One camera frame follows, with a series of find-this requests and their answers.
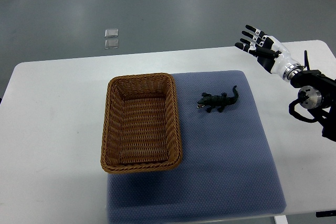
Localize brown wicker basket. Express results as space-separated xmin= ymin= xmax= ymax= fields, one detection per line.
xmin=100 ymin=73 xmax=183 ymax=174

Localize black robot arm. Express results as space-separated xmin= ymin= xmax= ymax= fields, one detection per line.
xmin=289 ymin=51 xmax=335 ymax=141

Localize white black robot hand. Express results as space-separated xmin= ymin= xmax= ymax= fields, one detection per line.
xmin=235 ymin=25 xmax=303 ymax=82

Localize white table leg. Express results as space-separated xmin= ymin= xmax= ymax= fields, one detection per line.
xmin=274 ymin=215 xmax=288 ymax=224

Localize black table control panel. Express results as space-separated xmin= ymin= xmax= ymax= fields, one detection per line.
xmin=316 ymin=210 xmax=336 ymax=218

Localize blue-grey quilted mat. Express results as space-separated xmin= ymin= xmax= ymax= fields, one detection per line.
xmin=107 ymin=70 xmax=286 ymax=223

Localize dark toy crocodile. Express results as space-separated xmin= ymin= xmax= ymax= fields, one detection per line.
xmin=197 ymin=86 xmax=239 ymax=113

